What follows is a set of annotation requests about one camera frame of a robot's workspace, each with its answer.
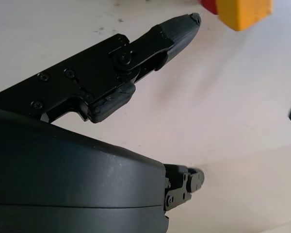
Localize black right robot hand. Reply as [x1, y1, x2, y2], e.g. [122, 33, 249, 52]
[0, 12, 206, 233]

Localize yellow cube block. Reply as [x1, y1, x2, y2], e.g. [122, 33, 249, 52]
[217, 0, 274, 32]

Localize red cube block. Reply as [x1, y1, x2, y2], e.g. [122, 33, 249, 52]
[200, 0, 221, 14]

